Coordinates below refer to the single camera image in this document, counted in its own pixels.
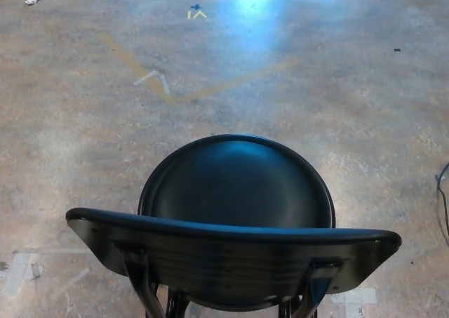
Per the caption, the white tape strip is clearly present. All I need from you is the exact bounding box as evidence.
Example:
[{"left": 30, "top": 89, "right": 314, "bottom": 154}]
[{"left": 133, "top": 69, "right": 158, "bottom": 86}]

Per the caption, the black swivel chair with backrest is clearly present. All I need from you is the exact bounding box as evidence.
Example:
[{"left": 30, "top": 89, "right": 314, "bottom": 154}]
[{"left": 65, "top": 133, "right": 403, "bottom": 318}]

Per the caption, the thin black cable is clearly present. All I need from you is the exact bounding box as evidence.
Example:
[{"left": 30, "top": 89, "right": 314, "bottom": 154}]
[{"left": 434, "top": 163, "right": 449, "bottom": 246}]

